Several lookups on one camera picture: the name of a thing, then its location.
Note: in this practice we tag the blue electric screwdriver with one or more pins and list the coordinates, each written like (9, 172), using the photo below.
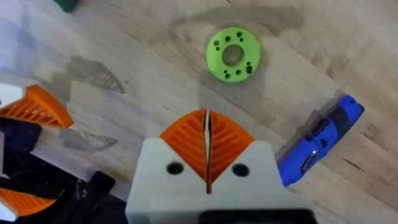
(314, 149)

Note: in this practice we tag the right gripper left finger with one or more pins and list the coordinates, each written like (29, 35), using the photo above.
(174, 186)

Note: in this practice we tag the green disc with holes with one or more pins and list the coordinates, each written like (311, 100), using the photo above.
(217, 62)

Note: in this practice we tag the dark green toy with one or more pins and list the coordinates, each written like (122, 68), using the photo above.
(66, 4)

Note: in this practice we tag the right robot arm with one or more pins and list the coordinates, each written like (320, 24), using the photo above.
(96, 199)

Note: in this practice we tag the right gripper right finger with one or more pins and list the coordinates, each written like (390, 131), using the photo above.
(248, 183)

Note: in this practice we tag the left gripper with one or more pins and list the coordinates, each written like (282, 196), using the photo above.
(18, 133)

